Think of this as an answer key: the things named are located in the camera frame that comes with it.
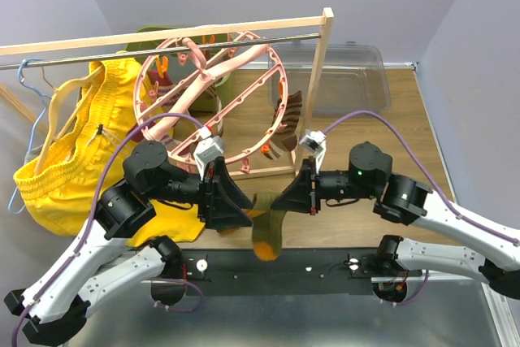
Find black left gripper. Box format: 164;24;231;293
149;154;255;228

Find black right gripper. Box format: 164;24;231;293
271;155;377;215

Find green striped sock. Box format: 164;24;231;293
246;192;287;262

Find brown striped sock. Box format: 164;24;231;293
261;91;303;160
189;84;223;115

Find pink round clip hanger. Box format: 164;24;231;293
134;32;301;173

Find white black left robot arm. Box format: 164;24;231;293
4;141;254;346

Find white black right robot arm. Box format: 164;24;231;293
271;141;519;299

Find beige clothes hanger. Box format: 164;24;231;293
32;65;102;176

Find maroon striped sock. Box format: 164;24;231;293
140;69;179;150

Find clear plastic bin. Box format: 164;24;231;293
273;43;392;119

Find green basket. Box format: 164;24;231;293
123;25;236;115

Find yellow garment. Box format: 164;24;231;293
12;50;204;249

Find wooden clothes rack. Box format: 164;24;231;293
1;7;334;177

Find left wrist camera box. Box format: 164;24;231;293
193;126;224;179

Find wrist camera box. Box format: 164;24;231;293
193;126;224;179
299;129;327;172

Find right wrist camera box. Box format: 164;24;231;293
299;129;327;172

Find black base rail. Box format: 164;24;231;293
150;247;423;310

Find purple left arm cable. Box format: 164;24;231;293
11;113;208;344

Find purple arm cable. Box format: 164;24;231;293
11;113;208;344
323;110;520;247

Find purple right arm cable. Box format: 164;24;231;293
323;110;520;247

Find blue wire hanger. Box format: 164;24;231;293
7;57;52;215

